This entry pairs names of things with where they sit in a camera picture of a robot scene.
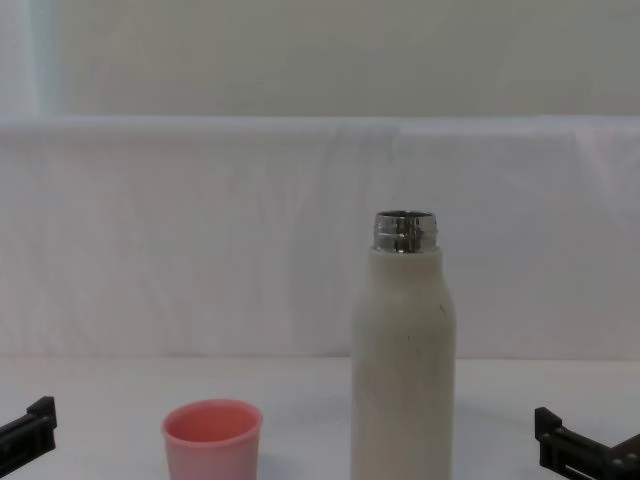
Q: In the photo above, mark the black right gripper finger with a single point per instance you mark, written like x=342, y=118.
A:
x=575, y=450

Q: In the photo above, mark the white table cloth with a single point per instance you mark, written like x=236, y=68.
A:
x=310, y=415

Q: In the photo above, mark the cream vacuum bottle steel neck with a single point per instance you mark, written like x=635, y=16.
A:
x=403, y=360

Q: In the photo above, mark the white curtain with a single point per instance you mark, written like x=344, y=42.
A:
x=175, y=240

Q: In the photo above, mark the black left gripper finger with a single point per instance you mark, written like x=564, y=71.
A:
x=39, y=425

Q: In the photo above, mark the pink cup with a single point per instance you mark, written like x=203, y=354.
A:
x=212, y=452

